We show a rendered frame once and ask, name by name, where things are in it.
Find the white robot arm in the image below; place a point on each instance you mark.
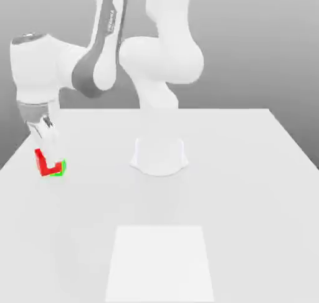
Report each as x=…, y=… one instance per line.
x=159, y=63

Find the small red cube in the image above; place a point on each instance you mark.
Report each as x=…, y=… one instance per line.
x=44, y=168

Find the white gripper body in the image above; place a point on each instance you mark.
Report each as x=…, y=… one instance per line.
x=49, y=139

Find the small green cube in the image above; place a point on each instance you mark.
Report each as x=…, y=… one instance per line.
x=61, y=170

